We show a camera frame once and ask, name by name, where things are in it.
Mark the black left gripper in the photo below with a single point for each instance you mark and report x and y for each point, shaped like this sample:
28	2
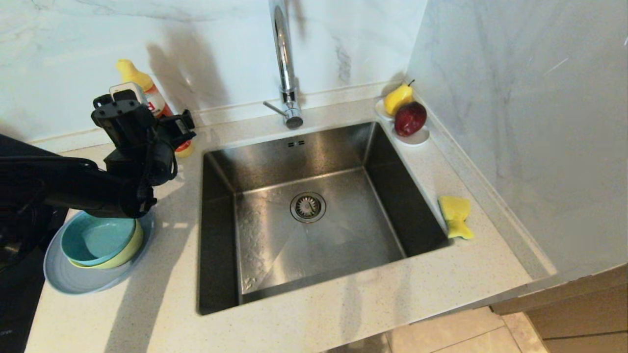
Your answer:
127	125

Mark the orange dish soap bottle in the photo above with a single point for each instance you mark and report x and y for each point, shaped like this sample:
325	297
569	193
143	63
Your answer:
130	73

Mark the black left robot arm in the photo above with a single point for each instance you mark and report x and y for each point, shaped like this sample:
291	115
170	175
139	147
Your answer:
59	181

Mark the chrome faucet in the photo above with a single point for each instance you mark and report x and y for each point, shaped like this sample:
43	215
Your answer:
286	59

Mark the metal sink drain strainer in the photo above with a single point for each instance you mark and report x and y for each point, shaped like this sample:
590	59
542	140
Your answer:
308	207

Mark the stainless steel sink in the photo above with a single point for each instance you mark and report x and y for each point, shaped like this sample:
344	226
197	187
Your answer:
274	245

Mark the yellow sponge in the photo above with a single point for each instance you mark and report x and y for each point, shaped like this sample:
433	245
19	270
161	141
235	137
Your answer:
454	208

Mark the yellow-green bowl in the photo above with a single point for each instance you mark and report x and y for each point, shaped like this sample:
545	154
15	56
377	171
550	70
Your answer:
133	250

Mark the teal bowl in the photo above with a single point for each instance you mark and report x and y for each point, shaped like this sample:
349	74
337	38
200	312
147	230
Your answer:
98	240

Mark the gray plate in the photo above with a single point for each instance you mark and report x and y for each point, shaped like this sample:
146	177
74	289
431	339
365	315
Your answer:
83	282

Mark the yellow pear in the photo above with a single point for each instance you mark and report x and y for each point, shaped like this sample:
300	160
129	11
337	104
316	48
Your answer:
396	100

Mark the dark red apple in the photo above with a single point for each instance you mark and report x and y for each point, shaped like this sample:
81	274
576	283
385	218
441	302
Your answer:
409	120

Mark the small white fruit dish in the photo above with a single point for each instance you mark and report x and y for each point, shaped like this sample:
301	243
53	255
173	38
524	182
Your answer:
417	140

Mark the black induction cooktop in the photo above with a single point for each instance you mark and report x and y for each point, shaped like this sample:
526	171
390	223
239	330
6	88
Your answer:
19	304

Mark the light wooden cabinet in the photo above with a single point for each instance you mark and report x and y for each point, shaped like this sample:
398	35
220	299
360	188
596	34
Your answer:
588	314

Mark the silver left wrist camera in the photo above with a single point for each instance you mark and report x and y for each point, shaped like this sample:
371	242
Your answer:
125	91

